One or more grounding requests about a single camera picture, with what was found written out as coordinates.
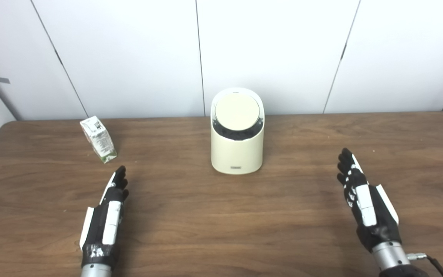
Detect round cream bin lid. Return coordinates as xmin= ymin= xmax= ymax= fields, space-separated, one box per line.
xmin=215 ymin=93 xmax=261 ymax=132

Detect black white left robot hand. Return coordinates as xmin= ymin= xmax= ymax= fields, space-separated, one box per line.
xmin=79 ymin=165 xmax=130 ymax=268

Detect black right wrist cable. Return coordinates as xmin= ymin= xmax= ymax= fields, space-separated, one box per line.
xmin=407 ymin=252 xmax=443 ymax=277

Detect cream-colored bin body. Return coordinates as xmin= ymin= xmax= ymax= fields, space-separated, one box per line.
xmin=210 ymin=88 xmax=265 ymax=175

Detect white green milk carton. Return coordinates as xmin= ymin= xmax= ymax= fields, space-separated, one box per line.
xmin=80 ymin=116 xmax=117 ymax=164

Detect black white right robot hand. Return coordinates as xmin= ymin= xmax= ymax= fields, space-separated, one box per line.
xmin=336 ymin=148 xmax=403 ymax=254

